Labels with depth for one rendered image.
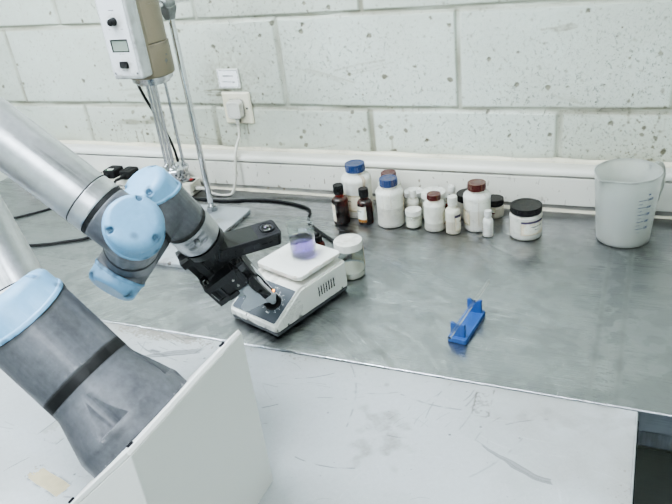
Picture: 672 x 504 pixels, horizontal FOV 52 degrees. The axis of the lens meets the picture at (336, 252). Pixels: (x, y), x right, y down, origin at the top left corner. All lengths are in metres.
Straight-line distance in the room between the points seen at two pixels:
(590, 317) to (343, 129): 0.80
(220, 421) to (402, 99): 1.04
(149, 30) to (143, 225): 0.74
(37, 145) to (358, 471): 0.60
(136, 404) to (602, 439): 0.62
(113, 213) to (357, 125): 0.97
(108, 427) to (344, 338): 0.54
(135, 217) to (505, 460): 0.58
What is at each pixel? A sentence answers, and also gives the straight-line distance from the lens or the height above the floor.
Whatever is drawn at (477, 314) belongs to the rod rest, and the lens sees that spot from 1.27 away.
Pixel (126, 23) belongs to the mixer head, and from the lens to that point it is 1.52.
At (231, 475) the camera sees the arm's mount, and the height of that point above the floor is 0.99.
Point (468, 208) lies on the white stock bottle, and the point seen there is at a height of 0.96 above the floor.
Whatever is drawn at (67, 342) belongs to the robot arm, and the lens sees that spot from 0.84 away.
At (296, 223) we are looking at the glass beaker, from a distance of 1.34.
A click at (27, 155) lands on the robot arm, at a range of 0.93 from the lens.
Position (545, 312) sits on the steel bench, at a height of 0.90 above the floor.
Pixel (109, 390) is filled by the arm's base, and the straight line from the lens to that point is 0.83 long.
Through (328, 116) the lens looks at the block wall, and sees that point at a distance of 1.77.
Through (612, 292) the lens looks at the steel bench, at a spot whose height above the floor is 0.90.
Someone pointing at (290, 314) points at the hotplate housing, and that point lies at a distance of 1.27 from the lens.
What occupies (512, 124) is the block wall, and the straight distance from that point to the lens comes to 1.64.
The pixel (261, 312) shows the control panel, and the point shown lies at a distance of 1.29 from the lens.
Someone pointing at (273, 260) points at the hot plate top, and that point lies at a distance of 1.34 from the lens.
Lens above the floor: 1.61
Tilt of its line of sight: 28 degrees down
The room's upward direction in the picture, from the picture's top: 7 degrees counter-clockwise
